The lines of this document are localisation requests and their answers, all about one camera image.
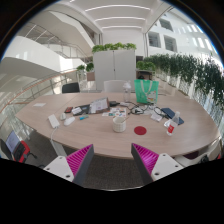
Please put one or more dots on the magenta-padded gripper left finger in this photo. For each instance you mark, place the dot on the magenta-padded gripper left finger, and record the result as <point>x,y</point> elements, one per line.
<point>58,168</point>

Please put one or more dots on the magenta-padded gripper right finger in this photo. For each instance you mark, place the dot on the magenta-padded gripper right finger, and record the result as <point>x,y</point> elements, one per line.
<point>166,166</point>

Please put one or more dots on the red office chair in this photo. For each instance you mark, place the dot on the red office chair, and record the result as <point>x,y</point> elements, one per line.
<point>20,150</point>

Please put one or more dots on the flat round red coaster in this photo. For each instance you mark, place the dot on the flat round red coaster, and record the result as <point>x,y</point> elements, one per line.
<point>140,130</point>

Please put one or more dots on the white power strip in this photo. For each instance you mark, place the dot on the white power strip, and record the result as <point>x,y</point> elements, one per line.
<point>53,121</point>

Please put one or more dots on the white computer mouse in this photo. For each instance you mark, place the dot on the white computer mouse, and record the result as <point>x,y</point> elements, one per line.
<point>69,121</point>

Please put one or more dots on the white printed card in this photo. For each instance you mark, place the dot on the white printed card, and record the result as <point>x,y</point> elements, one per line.
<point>156,117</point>

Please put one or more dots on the small teal marker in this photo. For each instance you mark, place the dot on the small teal marker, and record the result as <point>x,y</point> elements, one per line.
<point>84,117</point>

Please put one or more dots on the white grid-pattern mug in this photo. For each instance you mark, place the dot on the white grid-pattern mug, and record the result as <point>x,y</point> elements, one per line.
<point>118,126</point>

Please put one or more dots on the wooden stir stick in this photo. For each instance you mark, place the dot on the wooden stir stick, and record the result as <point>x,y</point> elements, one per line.
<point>126,118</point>

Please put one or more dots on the open white booklet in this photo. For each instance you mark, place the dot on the open white booklet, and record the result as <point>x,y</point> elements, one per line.
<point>99,105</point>

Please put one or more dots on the colourful sticker sheet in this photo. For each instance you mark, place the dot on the colourful sticker sheet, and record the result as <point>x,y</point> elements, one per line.
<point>115,112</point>

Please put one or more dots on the green cat-print tote bag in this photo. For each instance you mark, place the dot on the green cat-print tote bag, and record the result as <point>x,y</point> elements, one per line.
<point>146,91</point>

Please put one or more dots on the black chair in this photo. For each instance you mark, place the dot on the black chair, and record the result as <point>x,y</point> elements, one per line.
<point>70,88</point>

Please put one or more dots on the small black device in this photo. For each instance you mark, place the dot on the small black device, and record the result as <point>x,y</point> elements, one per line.
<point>114,103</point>

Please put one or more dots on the clear white-lidded tumbler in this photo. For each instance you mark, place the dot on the clear white-lidded tumbler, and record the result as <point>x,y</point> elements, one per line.
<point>127,93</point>

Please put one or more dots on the white chair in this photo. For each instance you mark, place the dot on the white chair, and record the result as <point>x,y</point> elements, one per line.
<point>114,86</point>

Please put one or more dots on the row of green hedge plants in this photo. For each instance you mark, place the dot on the row of green hedge plants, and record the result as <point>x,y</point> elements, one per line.
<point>196,75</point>

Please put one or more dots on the wooden planter with plants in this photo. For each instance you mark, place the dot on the wooden planter with plants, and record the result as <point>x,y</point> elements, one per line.
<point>145,68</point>

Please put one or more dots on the potted green plants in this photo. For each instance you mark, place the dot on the potted green plants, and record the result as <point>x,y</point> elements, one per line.
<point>86,68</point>

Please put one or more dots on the white plant-topped cabinet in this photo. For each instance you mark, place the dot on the white plant-topped cabinet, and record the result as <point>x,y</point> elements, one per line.
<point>113,66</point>

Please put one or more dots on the ceiling light strips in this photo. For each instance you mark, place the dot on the ceiling light strips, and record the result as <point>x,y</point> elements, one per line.
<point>116,18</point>

